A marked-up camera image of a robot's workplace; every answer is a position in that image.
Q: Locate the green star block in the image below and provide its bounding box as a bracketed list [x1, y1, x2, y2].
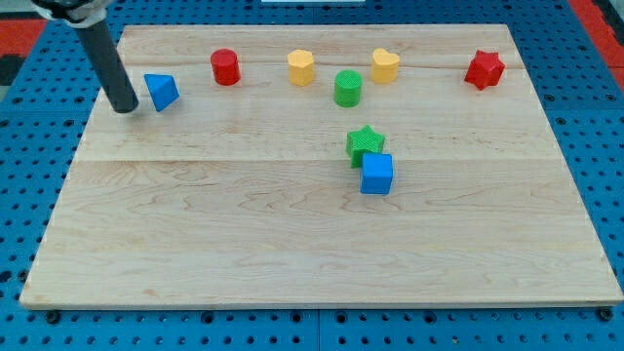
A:
[345, 125, 385, 168]

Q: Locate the red star block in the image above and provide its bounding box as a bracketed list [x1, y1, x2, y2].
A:
[464, 50, 505, 91]

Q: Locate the green cylinder block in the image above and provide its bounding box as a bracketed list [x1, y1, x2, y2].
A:
[333, 69, 363, 107]

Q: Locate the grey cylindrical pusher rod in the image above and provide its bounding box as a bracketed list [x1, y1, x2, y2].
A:
[76, 19, 138, 113]

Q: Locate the red cylinder block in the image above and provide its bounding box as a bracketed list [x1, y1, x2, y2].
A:
[211, 49, 241, 86]

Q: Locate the blue cube block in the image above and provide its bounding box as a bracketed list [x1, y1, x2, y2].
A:
[360, 153, 394, 195]

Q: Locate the blue triangle block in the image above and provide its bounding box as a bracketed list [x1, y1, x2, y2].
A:
[143, 73, 179, 112]

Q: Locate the yellow heart block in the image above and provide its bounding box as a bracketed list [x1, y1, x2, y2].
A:
[370, 48, 401, 84]

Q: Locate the light wooden board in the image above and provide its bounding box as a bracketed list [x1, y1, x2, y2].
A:
[20, 24, 623, 310]

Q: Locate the yellow hexagon block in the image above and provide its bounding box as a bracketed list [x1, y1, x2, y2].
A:
[287, 49, 315, 87]

